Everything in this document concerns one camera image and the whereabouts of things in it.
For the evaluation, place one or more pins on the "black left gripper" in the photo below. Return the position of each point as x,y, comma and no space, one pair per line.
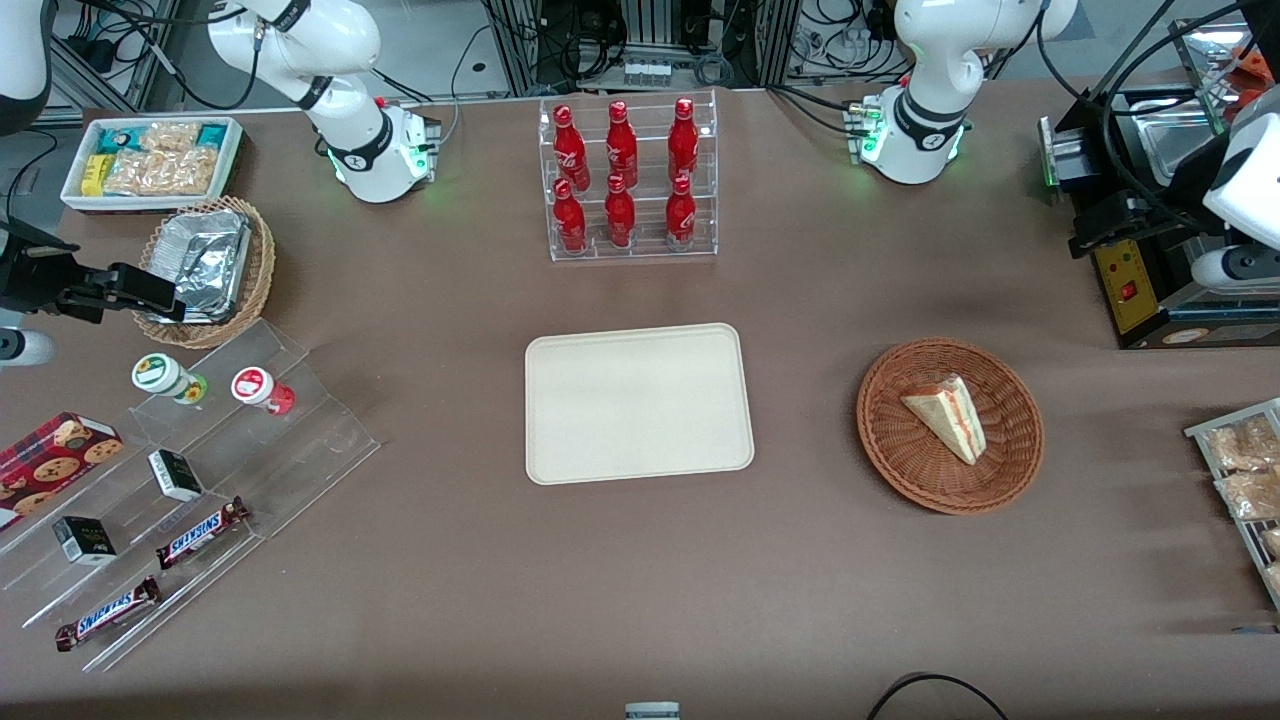
1178,186

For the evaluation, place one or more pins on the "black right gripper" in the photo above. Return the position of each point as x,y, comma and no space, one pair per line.
28,281

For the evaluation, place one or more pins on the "triangular sandwich wedge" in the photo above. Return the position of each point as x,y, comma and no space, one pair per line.
948,420

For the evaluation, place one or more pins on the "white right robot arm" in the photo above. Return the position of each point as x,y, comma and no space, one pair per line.
350,140

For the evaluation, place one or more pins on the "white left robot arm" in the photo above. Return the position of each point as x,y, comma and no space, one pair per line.
930,60

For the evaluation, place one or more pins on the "light wicker basket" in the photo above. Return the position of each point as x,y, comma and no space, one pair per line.
258,270

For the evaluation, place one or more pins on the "brown wicker basket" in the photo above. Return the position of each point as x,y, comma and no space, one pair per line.
915,455

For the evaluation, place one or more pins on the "beige plastic tray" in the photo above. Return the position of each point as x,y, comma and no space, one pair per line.
638,405

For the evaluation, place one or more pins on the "black food warmer case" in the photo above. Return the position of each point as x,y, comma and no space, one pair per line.
1140,300

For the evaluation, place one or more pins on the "green lid cup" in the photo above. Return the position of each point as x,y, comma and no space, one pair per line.
158,373

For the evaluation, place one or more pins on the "aluminium foil container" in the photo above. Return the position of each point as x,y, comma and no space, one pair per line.
205,262

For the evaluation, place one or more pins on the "white snack bin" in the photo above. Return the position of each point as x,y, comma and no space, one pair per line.
75,190

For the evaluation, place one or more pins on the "stainless steel pan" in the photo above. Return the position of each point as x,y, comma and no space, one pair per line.
1175,150

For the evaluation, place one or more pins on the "yellow snack packet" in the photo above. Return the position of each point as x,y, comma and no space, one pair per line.
95,175

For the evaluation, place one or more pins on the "large clear cracker bag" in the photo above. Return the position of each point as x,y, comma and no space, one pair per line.
160,172

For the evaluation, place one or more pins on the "teal snack packet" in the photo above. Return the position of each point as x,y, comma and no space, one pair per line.
212,136
118,140

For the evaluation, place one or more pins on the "red lid cup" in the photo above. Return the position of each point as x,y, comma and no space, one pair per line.
254,386

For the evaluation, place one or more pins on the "small clear cracker bag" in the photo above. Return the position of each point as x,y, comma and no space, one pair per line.
170,136

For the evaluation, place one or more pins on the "red cookie box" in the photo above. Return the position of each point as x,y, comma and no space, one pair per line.
50,465

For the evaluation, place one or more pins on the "small black box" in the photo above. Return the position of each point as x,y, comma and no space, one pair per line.
175,476
85,541

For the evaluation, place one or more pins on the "red sausage skewer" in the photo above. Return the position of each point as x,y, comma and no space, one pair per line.
1252,99
1250,60

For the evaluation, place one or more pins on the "clear acrylic stepped display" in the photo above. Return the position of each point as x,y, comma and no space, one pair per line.
300,440

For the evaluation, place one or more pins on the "snickers chocolate bar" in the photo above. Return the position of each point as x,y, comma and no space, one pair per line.
108,613
200,534

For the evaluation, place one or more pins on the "clear bag of pastry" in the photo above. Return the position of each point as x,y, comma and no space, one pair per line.
1250,495
1274,578
1245,445
1272,542

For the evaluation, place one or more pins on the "red cola bottle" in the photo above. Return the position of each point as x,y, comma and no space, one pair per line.
570,222
681,215
620,218
622,148
683,142
571,150

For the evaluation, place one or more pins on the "clear acrylic bottle rack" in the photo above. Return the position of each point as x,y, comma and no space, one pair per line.
648,215

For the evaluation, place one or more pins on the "white power strip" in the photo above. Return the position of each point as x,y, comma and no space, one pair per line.
646,72

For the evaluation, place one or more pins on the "small grey device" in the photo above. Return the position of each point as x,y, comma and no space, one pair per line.
652,711

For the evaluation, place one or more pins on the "aluminium frame rack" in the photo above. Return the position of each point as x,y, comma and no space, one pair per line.
770,40

